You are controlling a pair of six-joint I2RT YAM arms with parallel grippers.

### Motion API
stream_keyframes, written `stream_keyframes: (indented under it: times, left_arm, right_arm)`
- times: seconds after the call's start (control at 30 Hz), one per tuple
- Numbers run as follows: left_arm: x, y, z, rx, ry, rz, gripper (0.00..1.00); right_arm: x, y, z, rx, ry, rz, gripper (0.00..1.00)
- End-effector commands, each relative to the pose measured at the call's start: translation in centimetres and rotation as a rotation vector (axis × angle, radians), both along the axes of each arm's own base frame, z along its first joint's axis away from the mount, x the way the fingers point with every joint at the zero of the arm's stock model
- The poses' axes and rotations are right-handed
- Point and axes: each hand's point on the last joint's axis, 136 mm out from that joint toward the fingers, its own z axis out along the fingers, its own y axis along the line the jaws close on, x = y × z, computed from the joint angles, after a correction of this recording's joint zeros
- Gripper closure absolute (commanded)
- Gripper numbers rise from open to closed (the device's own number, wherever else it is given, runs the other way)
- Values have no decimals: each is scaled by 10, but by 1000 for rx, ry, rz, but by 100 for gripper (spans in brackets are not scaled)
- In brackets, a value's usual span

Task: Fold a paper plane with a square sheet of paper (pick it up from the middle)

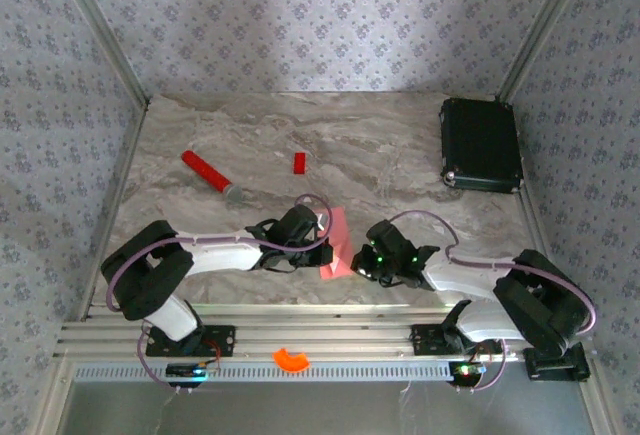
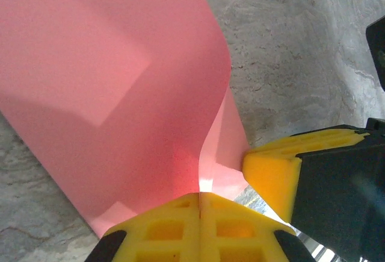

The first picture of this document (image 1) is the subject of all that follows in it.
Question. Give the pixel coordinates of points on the right circuit board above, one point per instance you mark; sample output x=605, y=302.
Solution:
x=467, y=370

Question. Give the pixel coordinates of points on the pink paper sheet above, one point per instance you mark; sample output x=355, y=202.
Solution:
x=340, y=235

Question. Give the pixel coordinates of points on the left circuit board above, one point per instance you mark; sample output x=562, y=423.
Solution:
x=190, y=370

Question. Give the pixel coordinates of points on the circuit board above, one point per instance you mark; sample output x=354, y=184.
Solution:
x=467, y=370
x=190, y=370

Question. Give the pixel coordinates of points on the orange curved plastic piece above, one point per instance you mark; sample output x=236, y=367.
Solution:
x=290, y=362

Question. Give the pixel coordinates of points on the black clamp bracket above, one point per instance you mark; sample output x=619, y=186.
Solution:
x=555, y=367

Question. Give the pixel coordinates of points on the aluminium corner post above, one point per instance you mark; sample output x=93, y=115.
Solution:
x=100, y=30
x=545, y=30

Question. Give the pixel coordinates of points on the small red block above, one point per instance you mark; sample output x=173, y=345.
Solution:
x=299, y=163

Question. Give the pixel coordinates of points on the black hard case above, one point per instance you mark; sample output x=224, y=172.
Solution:
x=480, y=145

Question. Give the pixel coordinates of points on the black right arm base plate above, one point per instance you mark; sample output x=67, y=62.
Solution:
x=427, y=340

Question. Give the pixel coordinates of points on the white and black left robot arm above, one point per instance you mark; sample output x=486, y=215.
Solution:
x=220, y=255

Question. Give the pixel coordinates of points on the aluminium side rail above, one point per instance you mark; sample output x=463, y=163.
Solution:
x=542, y=235
x=117, y=205

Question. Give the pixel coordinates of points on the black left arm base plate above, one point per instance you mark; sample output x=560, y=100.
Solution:
x=220, y=340

